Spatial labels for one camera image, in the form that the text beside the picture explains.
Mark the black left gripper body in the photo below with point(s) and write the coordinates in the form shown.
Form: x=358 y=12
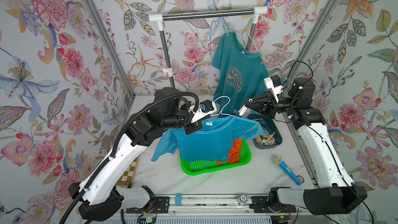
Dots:
x=191 y=127

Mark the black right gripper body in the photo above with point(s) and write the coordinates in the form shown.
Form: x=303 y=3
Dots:
x=266 y=102

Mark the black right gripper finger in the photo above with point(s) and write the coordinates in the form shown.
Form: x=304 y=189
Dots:
x=257 y=107
x=262 y=99

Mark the blue garment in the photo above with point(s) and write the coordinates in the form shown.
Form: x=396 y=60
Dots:
x=213 y=142

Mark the teal embroidered t-shirt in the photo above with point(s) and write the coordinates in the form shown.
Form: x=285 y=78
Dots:
x=241 y=74

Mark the light blue wire hanger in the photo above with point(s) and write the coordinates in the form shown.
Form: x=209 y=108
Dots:
x=221 y=113

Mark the orange garment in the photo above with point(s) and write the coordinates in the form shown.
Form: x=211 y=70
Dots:
x=234 y=153

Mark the mint green wire hanger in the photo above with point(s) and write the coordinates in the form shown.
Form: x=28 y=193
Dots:
x=251 y=33

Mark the mint green clothespin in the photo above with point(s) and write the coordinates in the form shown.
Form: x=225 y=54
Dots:
x=227 y=29

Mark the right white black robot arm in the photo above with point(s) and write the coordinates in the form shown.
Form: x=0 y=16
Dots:
x=336 y=194

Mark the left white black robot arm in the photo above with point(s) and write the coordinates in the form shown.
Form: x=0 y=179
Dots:
x=98 y=194

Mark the dark teal clothespin bin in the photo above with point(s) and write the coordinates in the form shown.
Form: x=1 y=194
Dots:
x=270 y=137

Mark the bright green plastic tray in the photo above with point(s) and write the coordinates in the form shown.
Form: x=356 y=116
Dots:
x=203 y=167

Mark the blue toy microphone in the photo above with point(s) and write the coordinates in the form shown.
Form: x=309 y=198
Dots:
x=277 y=160

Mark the wooden chessboard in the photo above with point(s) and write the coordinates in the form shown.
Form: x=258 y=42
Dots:
x=128 y=175

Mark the metal clothes rack white joints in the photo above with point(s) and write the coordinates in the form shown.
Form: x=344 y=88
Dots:
x=201 y=47

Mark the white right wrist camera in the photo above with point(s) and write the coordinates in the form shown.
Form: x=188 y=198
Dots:
x=274 y=86

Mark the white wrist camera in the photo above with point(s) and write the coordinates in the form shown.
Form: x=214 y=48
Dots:
x=206 y=109
x=274 y=86

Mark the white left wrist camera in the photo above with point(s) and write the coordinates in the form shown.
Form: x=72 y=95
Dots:
x=206 y=109

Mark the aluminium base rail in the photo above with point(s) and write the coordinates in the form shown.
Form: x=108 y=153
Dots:
x=218 y=209

